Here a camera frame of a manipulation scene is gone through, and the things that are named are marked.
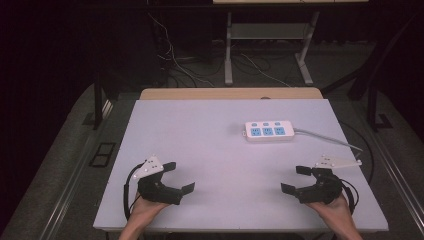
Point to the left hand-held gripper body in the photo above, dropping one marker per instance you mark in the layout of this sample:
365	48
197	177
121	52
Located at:
156	191

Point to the white power strip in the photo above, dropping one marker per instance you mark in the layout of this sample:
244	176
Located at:
269	131

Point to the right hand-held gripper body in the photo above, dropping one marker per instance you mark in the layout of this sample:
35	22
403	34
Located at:
325	191

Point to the grey metal desk frame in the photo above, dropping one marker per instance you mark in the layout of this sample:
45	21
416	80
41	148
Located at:
266	31

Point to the black metal stand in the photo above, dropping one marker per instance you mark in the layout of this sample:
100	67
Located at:
97	106
372	106

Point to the metal floor rail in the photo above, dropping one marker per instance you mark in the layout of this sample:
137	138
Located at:
71	186
398	180

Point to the person's left hand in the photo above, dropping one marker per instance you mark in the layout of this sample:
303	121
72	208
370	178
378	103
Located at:
145	211

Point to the person's right hand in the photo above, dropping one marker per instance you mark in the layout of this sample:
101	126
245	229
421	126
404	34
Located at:
336	213

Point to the black floor socket frame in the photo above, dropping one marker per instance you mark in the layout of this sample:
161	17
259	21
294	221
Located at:
102	154

